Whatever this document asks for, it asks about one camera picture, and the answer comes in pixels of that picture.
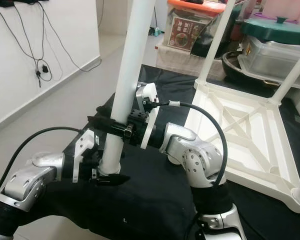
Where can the white plastic table top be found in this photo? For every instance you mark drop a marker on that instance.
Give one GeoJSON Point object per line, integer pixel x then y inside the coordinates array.
{"type": "Point", "coordinates": [250, 140]}

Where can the black charger plug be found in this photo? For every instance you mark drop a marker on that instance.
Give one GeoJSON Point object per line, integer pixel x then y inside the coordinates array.
{"type": "Point", "coordinates": [44, 69]}

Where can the black floor mop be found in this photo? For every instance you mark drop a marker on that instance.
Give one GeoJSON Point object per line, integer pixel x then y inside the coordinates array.
{"type": "Point", "coordinates": [154, 31]}

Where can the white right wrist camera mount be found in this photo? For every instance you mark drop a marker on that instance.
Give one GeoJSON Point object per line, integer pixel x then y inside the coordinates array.
{"type": "Point", "coordinates": [147, 105]}

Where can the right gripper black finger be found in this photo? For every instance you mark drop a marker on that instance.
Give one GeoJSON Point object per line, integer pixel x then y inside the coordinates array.
{"type": "Point", "coordinates": [110, 125]}
{"type": "Point", "coordinates": [104, 110]}

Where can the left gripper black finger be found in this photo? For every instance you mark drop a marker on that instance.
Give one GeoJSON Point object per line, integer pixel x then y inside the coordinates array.
{"type": "Point", "coordinates": [112, 179]}

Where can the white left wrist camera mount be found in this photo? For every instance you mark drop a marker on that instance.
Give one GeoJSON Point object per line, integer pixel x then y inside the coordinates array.
{"type": "Point", "coordinates": [85, 150]}

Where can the black tablecloth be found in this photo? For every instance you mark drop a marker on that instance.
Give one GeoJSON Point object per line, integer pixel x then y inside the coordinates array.
{"type": "Point", "coordinates": [145, 215]}

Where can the green pot lid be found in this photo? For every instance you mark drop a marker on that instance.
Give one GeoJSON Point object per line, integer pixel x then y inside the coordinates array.
{"type": "Point", "coordinates": [275, 30]}

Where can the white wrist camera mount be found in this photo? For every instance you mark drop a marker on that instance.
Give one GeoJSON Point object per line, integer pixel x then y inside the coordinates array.
{"type": "Point", "coordinates": [147, 105]}
{"type": "Point", "coordinates": [85, 150]}

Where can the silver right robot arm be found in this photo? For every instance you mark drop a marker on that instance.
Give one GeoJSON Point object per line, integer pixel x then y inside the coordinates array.
{"type": "Point", "coordinates": [200, 160]}

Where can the black power strip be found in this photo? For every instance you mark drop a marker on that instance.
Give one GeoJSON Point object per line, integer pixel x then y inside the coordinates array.
{"type": "Point", "coordinates": [15, 2]}

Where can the black bag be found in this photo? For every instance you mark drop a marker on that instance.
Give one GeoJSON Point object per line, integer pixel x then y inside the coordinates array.
{"type": "Point", "coordinates": [235, 25]}

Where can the clear plastic storage box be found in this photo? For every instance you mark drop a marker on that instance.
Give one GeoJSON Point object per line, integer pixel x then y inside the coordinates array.
{"type": "Point", "coordinates": [270, 57]}

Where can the red printed box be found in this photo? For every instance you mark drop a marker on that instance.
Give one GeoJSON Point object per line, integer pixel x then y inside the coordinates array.
{"type": "Point", "coordinates": [185, 32]}

